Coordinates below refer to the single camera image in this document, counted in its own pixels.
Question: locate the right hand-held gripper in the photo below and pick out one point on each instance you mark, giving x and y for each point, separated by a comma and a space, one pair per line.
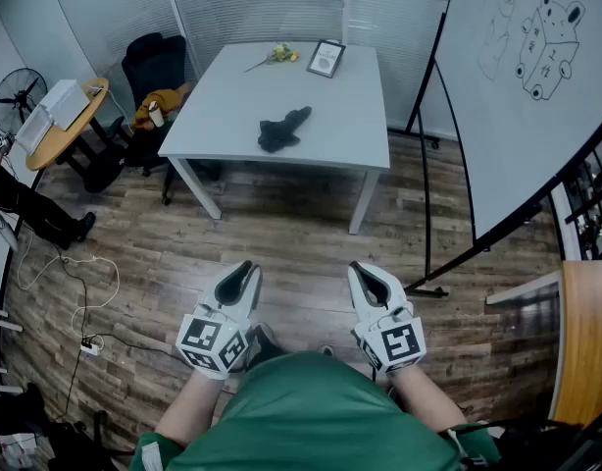
396, 341

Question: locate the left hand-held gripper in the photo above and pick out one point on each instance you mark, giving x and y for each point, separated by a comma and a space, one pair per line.
203, 336

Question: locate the black folding umbrella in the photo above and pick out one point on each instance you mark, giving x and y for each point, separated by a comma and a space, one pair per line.
279, 135

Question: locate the person's left forearm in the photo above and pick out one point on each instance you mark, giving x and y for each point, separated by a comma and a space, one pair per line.
188, 410

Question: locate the person's right forearm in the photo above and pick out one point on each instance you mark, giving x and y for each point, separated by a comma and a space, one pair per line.
423, 400

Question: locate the person's left black shoe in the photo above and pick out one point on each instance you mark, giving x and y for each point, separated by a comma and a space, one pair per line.
266, 344

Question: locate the person's black shoe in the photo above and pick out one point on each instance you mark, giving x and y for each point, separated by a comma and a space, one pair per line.
266, 344
326, 350

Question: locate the person's right black shoe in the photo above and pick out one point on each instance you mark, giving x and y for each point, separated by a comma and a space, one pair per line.
326, 350

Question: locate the green shirt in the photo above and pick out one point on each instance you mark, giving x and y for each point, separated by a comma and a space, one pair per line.
306, 410

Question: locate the white power strip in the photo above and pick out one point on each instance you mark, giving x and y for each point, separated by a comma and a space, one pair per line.
90, 347

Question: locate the grey table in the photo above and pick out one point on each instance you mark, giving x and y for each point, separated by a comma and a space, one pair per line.
340, 116

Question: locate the white paper cup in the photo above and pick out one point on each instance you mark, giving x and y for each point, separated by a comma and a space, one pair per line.
157, 116

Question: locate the whiteboard on black stand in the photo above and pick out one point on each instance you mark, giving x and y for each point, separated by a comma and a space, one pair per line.
526, 140

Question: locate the round wooden side table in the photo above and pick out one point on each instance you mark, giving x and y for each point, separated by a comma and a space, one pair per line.
61, 140

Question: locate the black bag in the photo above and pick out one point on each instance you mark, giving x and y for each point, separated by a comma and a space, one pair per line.
61, 439

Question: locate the black display shelf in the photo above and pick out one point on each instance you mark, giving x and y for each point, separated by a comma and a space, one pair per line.
590, 199

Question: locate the black framed leaf picture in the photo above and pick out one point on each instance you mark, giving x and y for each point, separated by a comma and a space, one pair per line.
325, 59

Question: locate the black office chair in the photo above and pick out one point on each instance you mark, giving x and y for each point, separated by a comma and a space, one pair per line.
154, 67

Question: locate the yellow artificial flower sprig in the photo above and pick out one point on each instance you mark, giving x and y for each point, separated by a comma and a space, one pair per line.
281, 53

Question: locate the white closed box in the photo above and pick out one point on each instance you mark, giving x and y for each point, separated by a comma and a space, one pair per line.
65, 103

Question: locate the white open box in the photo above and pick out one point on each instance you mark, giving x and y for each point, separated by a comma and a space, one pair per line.
34, 130

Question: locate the black standing fan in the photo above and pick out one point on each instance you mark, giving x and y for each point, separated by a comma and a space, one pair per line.
19, 98

